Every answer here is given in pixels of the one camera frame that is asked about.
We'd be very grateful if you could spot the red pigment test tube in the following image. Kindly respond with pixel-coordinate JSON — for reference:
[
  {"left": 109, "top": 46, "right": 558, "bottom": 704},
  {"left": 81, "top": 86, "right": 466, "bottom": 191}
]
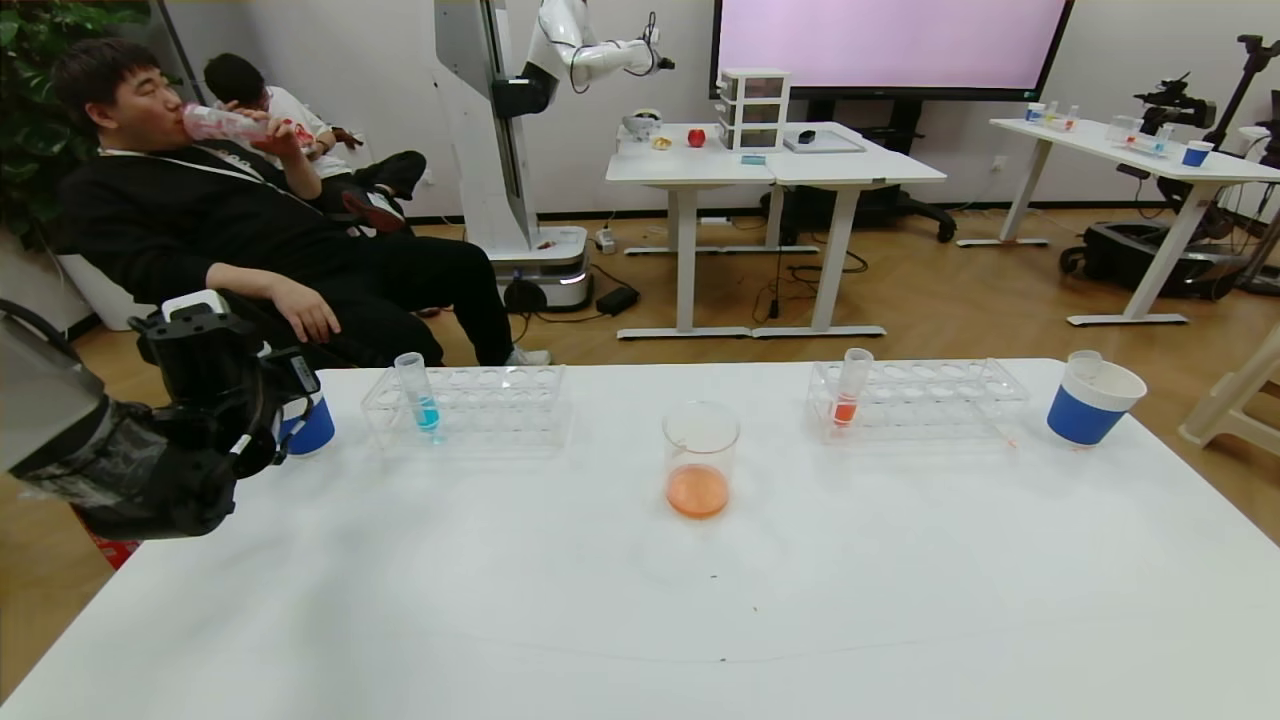
[{"left": 832, "top": 348, "right": 874, "bottom": 428}]

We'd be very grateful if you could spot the blue pigment test tube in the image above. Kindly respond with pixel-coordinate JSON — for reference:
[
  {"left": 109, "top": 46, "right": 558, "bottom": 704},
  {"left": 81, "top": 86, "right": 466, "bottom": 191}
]
[{"left": 394, "top": 352, "right": 442, "bottom": 433}]

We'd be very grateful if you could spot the white double office desk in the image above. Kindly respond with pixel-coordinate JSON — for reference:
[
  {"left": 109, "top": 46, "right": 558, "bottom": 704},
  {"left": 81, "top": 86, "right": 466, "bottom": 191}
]
[{"left": 606, "top": 122, "right": 948, "bottom": 341}]

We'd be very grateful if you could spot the white humanoid robot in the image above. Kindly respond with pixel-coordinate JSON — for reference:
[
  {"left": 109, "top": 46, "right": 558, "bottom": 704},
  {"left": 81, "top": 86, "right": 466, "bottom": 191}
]
[{"left": 433, "top": 0, "right": 677, "bottom": 313}]

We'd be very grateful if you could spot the clear desktop drawer unit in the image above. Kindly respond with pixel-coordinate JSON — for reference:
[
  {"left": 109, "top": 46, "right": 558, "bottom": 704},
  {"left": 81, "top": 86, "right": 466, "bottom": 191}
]
[{"left": 718, "top": 68, "right": 792, "bottom": 153}]

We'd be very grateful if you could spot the black display stand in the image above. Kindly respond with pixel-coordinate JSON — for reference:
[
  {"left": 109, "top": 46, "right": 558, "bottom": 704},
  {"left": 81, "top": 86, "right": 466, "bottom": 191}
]
[{"left": 760, "top": 98, "right": 957, "bottom": 246}]

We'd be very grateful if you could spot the grey flat tray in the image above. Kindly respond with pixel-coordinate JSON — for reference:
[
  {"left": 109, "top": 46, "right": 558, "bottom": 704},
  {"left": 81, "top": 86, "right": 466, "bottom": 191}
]
[{"left": 783, "top": 128, "right": 867, "bottom": 155}]

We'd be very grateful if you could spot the man in white t-shirt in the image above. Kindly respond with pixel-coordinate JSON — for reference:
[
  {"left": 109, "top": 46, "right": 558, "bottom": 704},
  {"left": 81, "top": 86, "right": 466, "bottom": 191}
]
[{"left": 203, "top": 52, "right": 426, "bottom": 233}]

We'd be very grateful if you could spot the man in black clothes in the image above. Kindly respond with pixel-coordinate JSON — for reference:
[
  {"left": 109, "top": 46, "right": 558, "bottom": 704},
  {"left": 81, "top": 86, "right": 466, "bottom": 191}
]
[{"left": 50, "top": 38, "right": 553, "bottom": 369}]

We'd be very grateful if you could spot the pink drink cup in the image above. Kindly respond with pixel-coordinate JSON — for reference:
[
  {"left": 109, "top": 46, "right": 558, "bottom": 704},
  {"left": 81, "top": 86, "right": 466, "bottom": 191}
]
[{"left": 183, "top": 103, "right": 273, "bottom": 144}]

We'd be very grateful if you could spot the black wheeled robot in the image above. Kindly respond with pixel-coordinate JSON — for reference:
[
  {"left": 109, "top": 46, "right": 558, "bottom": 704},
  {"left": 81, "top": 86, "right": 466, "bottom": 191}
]
[{"left": 1060, "top": 35, "right": 1280, "bottom": 301}]

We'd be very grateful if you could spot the white planter pot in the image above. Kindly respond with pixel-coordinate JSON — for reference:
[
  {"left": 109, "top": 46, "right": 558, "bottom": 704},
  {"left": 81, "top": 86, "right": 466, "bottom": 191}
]
[{"left": 55, "top": 250, "right": 158, "bottom": 331}]

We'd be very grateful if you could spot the red paper shopping bag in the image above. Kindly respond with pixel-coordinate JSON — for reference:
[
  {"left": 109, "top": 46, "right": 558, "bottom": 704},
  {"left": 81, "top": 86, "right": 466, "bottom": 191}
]
[{"left": 75, "top": 505, "right": 143, "bottom": 571}]

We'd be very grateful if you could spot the beige plastic stool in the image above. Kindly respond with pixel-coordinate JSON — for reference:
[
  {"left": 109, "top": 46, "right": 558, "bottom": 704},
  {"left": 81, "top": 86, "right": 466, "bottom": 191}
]
[{"left": 1178, "top": 325, "right": 1280, "bottom": 459}]

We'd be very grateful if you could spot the white long office desk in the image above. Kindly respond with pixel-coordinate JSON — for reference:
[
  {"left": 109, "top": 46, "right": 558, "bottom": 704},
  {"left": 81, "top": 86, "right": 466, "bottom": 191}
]
[{"left": 955, "top": 117, "right": 1280, "bottom": 326}]

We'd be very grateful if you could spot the green potted plant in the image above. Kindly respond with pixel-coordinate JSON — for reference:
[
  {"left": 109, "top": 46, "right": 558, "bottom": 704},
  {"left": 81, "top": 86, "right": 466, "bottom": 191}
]
[{"left": 0, "top": 0, "right": 151, "bottom": 251}]

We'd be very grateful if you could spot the large wall display screen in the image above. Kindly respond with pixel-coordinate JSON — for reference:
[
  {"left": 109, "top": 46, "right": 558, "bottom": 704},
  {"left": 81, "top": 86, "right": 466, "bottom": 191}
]
[{"left": 710, "top": 0, "right": 1077, "bottom": 103}]

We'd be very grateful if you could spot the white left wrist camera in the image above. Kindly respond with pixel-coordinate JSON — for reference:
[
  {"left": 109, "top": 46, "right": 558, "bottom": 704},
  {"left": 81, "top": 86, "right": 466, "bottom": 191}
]
[{"left": 160, "top": 290, "right": 232, "bottom": 323}]

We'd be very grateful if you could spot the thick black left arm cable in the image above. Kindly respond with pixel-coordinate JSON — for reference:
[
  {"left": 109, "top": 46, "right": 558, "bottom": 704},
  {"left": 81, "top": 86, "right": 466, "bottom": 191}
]
[{"left": 0, "top": 298, "right": 79, "bottom": 367}]

